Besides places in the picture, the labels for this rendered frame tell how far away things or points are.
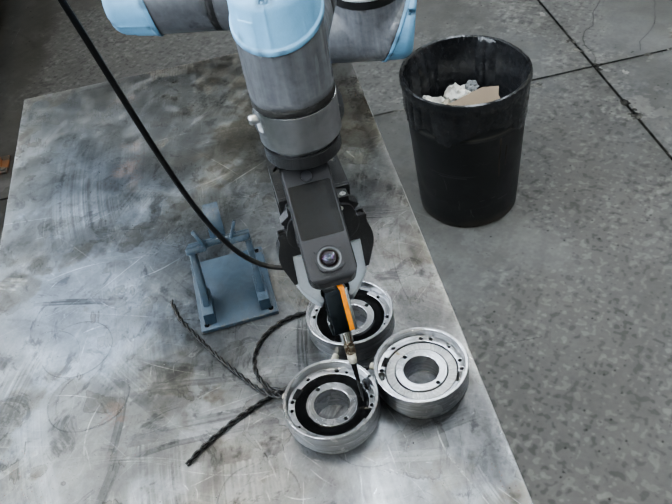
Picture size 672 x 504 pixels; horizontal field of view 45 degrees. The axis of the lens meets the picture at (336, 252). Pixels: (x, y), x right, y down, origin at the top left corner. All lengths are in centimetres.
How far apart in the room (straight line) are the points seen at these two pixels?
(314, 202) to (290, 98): 11
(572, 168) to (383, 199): 138
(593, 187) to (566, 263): 32
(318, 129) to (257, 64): 8
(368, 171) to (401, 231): 15
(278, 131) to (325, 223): 9
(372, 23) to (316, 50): 53
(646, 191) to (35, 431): 184
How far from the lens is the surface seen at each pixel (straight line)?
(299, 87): 68
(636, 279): 219
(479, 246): 224
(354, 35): 121
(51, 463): 100
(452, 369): 92
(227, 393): 98
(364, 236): 81
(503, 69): 228
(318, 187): 74
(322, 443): 88
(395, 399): 89
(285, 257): 80
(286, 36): 66
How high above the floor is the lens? 156
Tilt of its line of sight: 44 degrees down
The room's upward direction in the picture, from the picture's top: 10 degrees counter-clockwise
